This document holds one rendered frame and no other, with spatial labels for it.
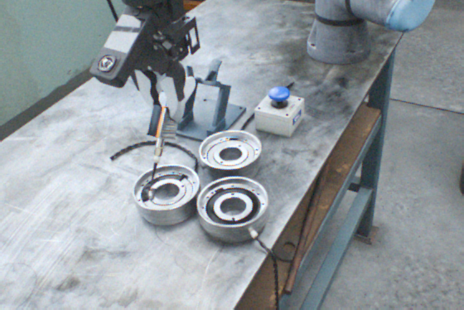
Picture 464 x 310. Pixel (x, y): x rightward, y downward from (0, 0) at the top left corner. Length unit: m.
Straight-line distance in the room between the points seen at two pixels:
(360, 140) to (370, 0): 0.44
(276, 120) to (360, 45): 0.34
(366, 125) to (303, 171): 0.57
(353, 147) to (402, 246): 0.61
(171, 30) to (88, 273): 0.36
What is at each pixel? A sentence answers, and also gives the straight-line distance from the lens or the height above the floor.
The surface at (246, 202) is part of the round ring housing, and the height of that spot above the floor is 0.83.
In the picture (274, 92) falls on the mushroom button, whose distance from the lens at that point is 0.89.
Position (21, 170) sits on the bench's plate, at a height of 0.80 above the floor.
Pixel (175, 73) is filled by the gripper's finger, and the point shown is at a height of 1.02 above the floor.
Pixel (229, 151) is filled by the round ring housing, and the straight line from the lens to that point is 0.84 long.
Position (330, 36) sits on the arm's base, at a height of 0.86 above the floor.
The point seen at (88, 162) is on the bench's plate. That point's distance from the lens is 0.92.
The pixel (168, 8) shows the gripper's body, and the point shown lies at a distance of 0.70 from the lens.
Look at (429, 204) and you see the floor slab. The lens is 1.98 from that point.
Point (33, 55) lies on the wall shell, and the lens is 2.57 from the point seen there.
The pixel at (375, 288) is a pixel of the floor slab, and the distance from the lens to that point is 1.68.
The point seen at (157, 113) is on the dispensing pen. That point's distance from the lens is 0.75.
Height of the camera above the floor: 1.34
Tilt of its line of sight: 36 degrees down
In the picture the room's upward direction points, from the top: 6 degrees counter-clockwise
